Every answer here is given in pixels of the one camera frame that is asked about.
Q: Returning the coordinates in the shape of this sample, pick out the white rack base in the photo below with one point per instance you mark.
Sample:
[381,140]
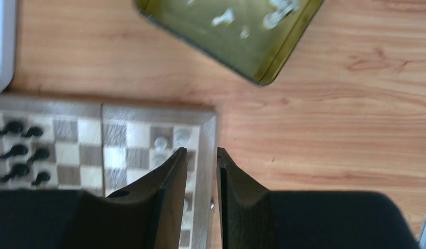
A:
[8,29]

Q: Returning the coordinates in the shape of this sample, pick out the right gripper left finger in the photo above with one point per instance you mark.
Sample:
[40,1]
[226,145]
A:
[149,211]

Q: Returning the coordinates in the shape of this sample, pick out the yellow metal tin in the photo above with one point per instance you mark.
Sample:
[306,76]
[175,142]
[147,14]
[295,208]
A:
[259,58]

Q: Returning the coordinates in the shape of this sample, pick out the white queen chess piece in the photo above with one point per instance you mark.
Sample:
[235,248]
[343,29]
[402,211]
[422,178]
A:
[181,137]

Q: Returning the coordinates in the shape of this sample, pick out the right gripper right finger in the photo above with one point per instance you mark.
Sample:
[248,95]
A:
[243,206]

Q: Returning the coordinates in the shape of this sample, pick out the wooden chess board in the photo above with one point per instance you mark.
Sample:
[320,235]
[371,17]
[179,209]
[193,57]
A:
[102,147]

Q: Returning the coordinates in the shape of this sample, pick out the white pawn chess piece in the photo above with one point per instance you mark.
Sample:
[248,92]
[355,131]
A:
[160,143]
[158,160]

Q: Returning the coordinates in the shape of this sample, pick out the pile of white chess pieces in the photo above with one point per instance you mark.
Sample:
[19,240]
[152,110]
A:
[240,19]

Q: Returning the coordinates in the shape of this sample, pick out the black chess pieces row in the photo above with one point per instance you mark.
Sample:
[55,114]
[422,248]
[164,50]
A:
[19,170]

